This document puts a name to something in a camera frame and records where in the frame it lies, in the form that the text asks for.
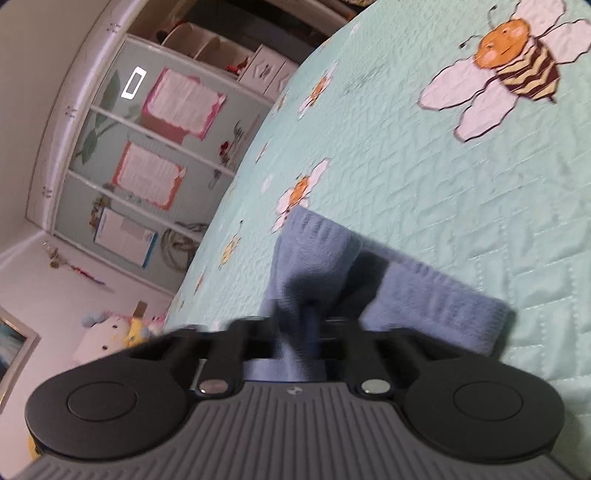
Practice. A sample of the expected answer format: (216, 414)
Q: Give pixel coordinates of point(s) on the orange bordered poster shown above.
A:
(147, 173)

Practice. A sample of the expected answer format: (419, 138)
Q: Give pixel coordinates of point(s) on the wall lamp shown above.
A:
(53, 256)

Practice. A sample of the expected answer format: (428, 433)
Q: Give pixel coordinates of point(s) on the white cat plush toy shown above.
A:
(104, 337)

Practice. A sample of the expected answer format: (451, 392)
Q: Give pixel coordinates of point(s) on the framed wedding photo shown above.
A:
(11, 350)

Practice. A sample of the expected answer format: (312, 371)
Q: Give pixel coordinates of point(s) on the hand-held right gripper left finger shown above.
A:
(258, 337)

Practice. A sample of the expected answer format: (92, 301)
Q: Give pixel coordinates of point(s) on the white drawer cabinet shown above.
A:
(268, 69)

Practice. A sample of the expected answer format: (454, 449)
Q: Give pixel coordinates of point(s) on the blue bordered poster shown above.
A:
(122, 235)

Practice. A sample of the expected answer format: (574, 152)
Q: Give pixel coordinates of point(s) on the red hanging decoration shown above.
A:
(90, 277)

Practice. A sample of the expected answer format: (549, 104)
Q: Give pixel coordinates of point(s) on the bee print bedspread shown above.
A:
(415, 184)

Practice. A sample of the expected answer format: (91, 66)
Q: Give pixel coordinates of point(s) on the pink bordered poster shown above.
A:
(182, 101)

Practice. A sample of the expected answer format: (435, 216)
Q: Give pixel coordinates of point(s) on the wardrobe with sliding doors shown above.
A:
(134, 124)

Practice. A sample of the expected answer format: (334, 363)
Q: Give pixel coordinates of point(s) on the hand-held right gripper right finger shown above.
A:
(337, 341)

